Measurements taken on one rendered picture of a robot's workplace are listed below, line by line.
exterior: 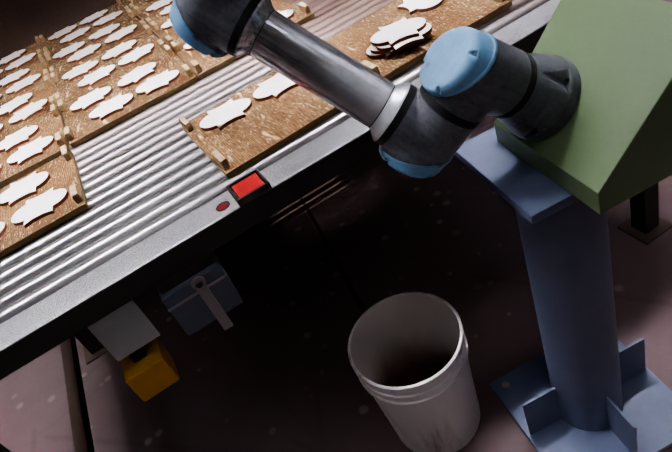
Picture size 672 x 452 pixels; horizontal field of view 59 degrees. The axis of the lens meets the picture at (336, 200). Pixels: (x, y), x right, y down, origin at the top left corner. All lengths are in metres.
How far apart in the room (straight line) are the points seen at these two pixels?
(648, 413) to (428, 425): 0.56
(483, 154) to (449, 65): 0.28
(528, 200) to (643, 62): 0.27
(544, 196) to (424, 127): 0.24
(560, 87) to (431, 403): 0.85
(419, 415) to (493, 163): 0.71
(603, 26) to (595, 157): 0.22
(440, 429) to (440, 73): 1.00
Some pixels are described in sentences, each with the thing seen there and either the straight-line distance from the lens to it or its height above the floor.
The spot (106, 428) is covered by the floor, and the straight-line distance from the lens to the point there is 2.40.
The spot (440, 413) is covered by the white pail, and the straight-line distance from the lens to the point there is 1.61.
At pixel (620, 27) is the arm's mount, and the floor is 1.08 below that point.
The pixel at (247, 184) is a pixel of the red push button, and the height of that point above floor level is 0.93.
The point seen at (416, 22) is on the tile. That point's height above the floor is 0.97.
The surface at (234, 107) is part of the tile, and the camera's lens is 1.55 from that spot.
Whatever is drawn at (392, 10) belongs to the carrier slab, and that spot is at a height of 0.94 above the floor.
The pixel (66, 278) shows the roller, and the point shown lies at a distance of 1.35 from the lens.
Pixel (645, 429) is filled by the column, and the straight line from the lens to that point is 1.79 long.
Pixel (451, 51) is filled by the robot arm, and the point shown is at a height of 1.14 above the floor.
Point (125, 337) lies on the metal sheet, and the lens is 1.34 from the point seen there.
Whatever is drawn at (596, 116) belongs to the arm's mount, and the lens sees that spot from 1.04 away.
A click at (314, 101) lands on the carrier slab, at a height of 0.94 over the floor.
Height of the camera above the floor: 1.57
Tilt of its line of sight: 36 degrees down
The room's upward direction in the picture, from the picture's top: 24 degrees counter-clockwise
